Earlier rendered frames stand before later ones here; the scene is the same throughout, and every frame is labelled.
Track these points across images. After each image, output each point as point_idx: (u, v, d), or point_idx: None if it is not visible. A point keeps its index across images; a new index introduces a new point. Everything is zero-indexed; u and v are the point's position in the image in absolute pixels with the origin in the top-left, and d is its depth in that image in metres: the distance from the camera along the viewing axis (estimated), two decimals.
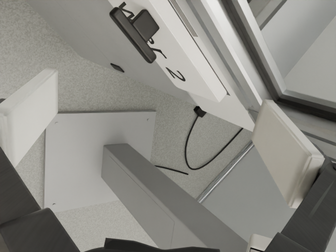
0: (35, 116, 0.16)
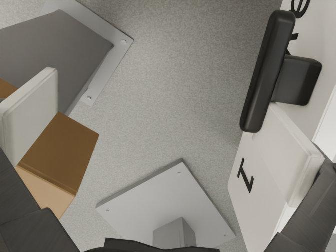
0: (35, 116, 0.16)
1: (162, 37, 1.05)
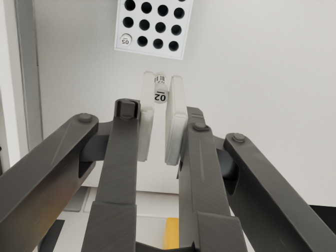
0: None
1: None
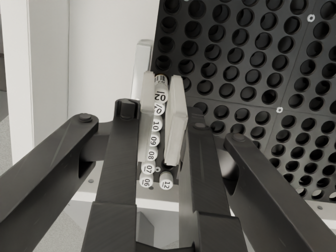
0: None
1: None
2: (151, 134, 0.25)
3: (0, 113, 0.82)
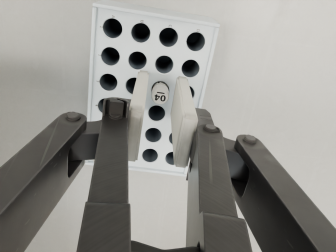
0: None
1: None
2: None
3: None
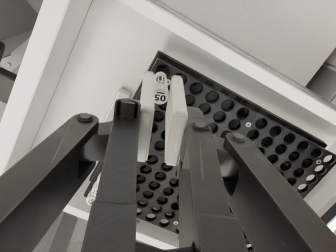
0: None
1: None
2: None
3: None
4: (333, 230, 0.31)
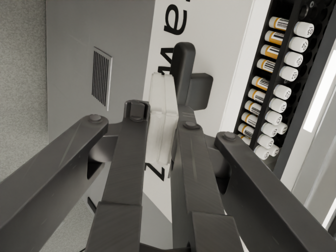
0: None
1: None
2: (279, 115, 0.31)
3: None
4: None
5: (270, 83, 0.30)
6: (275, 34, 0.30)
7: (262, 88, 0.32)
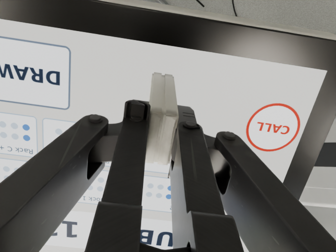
0: None
1: None
2: None
3: None
4: None
5: None
6: None
7: None
